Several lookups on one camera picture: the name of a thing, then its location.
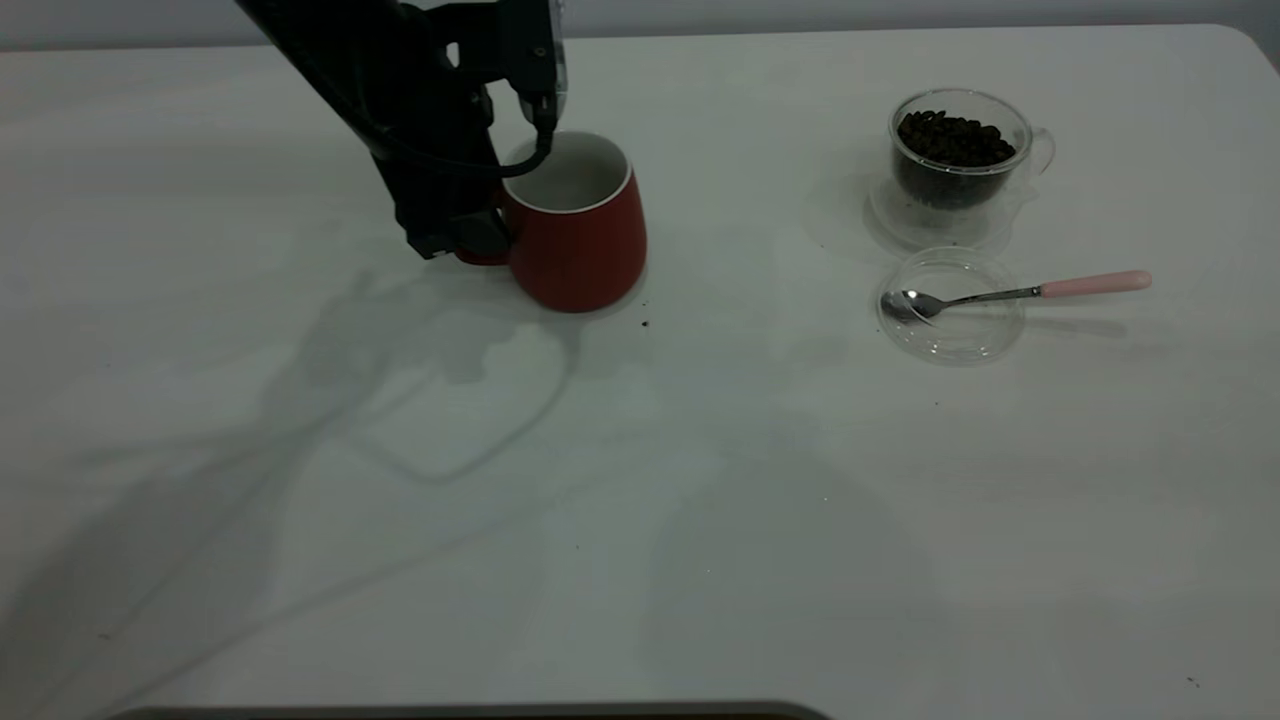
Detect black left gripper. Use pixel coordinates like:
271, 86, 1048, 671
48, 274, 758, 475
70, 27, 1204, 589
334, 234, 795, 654
370, 55, 516, 263

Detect red ceramic mug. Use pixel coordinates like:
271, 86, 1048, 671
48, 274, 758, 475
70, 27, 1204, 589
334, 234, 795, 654
452, 130, 649, 314

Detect metal spoon with pink handle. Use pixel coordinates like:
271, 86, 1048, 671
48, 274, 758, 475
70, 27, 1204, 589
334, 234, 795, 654
880, 270, 1153, 323

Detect dark coffee beans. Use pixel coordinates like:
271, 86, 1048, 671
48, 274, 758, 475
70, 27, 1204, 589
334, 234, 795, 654
893, 110, 1018, 209

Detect clear glass saucer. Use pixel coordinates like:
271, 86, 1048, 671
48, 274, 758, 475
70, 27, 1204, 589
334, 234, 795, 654
866, 172, 1033, 253
876, 247, 1028, 366

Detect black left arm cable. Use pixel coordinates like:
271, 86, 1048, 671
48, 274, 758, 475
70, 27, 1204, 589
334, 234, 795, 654
290, 30, 557, 181

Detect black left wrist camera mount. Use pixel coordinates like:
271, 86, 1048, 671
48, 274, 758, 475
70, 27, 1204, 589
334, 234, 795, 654
425, 0, 569, 131

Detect clear glass cup with handle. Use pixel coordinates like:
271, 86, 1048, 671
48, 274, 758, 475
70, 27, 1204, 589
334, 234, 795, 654
888, 88, 1057, 213

